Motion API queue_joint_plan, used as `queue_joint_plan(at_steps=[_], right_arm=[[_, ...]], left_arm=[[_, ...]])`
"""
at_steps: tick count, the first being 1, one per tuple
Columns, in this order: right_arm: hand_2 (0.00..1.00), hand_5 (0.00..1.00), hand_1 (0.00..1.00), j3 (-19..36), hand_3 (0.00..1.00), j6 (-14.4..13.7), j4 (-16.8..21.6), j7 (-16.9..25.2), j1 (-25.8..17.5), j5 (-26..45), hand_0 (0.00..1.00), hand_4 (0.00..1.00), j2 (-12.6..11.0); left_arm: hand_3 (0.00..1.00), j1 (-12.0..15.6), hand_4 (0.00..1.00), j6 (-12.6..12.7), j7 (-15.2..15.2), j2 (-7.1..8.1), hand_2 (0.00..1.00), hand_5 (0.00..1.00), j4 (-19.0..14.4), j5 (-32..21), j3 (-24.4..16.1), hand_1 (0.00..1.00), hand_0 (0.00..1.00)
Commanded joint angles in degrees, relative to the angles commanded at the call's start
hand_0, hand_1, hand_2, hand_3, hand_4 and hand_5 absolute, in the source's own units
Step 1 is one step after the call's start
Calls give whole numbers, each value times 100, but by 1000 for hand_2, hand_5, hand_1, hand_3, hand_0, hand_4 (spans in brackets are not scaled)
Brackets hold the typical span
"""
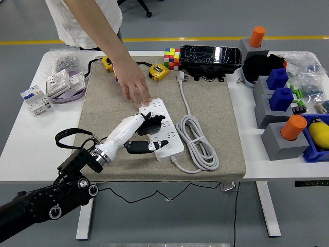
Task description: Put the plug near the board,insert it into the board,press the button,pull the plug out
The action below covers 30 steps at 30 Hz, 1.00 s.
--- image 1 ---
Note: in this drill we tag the black plug adapter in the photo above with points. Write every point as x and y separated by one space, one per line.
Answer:
151 129

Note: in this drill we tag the glossy black device box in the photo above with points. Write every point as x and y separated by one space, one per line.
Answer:
205 55

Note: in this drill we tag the white table leg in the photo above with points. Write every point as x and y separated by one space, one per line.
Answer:
86 218
268 211

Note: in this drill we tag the grey block with hole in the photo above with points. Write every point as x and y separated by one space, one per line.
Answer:
245 47
267 118
280 151
259 86

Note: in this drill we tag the grey-brown mat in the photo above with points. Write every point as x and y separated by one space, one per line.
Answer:
123 167

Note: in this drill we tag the person's right hand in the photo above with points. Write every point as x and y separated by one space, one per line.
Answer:
132 79

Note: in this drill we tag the small metal clip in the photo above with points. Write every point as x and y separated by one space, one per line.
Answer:
239 80

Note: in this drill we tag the green plastic cylinder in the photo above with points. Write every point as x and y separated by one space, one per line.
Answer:
299 93
292 88

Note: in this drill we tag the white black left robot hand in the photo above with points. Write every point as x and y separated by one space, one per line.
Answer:
120 133

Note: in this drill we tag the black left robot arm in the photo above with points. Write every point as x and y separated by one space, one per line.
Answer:
43 203

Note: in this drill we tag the clear bag of metal nuts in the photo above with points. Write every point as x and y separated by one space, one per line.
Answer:
65 61

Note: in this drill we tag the white wall socket panel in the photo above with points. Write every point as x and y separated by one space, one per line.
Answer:
77 79
56 82

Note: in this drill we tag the white power strip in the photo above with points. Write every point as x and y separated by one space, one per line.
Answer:
176 150

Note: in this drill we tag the white circuit breaker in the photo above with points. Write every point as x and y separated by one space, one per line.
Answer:
34 99

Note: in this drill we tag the blue plastic block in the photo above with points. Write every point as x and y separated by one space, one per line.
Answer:
280 99
277 78

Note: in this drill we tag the black table control panel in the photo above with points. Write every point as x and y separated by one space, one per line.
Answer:
311 183

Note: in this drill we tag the black electronic components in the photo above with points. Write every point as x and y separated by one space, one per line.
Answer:
299 108

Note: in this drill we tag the yellow toy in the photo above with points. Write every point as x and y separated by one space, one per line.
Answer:
320 133

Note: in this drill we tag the black cloth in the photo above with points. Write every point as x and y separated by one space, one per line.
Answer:
259 65

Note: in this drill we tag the blue storage bin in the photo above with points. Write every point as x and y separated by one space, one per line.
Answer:
314 154

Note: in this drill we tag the silver bracket under table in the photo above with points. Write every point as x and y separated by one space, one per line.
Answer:
228 186

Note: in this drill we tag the person's right forearm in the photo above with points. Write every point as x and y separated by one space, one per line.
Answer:
102 31

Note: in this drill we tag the orange cylinder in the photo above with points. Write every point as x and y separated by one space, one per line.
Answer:
293 127
257 36

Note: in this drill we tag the yellow tape measure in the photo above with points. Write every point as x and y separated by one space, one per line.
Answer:
107 63
158 73

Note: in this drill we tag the clear bag of parts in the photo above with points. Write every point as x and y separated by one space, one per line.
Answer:
322 106
312 88
300 60

